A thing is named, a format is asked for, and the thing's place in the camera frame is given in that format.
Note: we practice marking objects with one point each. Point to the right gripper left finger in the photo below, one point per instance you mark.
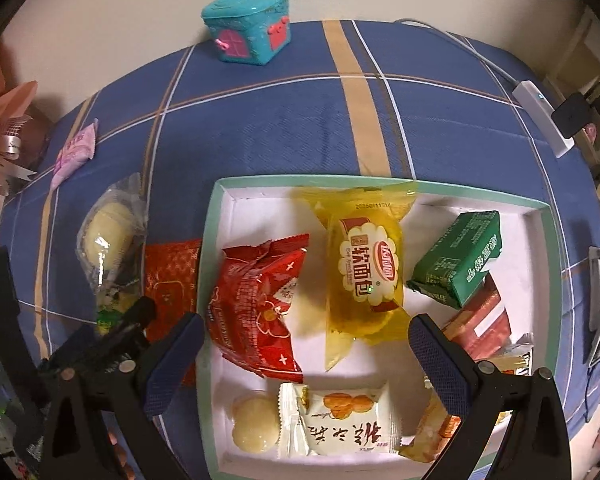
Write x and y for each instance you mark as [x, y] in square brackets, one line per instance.
[172, 359]

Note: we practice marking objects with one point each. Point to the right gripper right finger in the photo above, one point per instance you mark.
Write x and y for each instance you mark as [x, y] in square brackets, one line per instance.
[535, 444]

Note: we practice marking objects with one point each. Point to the red white snack box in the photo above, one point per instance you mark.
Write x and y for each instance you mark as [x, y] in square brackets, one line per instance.
[482, 327]

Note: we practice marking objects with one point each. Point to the red crinkled snack packet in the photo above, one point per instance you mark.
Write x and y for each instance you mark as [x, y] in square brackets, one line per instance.
[249, 303]

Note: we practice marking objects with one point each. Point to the white walnut cake packet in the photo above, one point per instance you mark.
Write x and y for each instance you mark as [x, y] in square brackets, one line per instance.
[336, 422]

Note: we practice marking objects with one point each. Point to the green drink carton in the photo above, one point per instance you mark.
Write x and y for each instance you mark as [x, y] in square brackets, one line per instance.
[454, 267]

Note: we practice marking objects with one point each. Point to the yellow soft bread packet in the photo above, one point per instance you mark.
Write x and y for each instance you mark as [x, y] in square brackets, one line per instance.
[364, 263]

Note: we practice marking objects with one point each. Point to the orange yellow egg roll packet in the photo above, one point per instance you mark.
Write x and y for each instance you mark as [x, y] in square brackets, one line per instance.
[434, 431]

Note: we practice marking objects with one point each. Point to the green white snack packet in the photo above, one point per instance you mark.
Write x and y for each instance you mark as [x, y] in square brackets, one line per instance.
[113, 302]

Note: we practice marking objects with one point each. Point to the orange red patterned packet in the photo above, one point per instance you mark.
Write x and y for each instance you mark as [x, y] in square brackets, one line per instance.
[170, 279]

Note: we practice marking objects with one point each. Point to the clear wrapped round pastry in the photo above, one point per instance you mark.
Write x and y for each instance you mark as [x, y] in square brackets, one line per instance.
[111, 237]

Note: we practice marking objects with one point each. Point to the white tray green rim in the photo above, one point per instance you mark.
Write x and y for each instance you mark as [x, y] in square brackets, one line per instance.
[251, 210]

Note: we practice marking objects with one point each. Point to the pink small snack packet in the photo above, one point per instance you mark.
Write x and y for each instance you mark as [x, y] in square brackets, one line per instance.
[74, 154]

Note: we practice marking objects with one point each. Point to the pink flower bouquet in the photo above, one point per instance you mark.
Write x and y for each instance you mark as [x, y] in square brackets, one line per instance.
[22, 137]

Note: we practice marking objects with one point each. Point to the black power adapter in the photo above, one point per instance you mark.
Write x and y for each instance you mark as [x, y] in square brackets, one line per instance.
[573, 115]

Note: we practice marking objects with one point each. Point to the white power strip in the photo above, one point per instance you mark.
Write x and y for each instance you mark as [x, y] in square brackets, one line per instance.
[538, 107]

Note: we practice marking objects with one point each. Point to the blue plaid tablecloth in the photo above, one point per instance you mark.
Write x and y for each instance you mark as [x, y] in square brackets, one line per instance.
[426, 107]

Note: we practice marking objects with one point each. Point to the teal toy house box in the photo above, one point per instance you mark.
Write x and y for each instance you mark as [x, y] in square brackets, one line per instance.
[248, 31]

